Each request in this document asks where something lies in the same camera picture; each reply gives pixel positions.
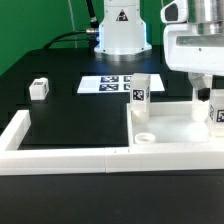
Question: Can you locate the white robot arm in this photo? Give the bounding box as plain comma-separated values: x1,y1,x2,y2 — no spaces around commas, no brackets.
95,0,224,101

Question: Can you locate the white square tabletop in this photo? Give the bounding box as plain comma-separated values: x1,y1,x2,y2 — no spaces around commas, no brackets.
127,101,224,145

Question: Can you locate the white U-shaped obstacle fence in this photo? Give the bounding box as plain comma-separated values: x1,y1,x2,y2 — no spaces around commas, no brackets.
0,110,224,176

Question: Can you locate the black cable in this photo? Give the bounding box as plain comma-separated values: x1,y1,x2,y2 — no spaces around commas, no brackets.
44,0,101,50

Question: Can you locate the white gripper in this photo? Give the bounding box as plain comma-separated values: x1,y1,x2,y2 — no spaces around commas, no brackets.
160,0,224,102

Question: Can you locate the white cable left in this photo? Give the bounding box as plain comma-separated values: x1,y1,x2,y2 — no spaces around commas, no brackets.
67,0,78,49

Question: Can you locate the white marker plate with tags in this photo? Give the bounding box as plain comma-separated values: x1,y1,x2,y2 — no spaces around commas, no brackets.
77,74,166,94

